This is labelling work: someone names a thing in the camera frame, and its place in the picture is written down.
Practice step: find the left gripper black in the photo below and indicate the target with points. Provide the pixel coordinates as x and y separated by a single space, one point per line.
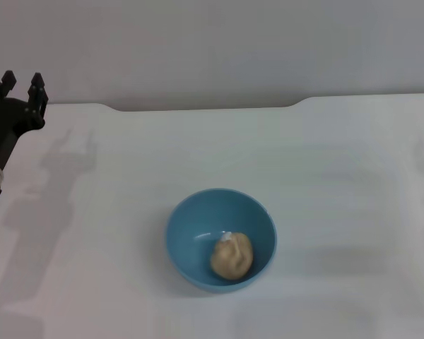
7 120

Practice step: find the blue bowl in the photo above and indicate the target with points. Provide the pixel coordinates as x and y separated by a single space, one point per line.
198 226

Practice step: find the beige egg yolk pastry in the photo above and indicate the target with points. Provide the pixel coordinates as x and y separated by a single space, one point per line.
233 257

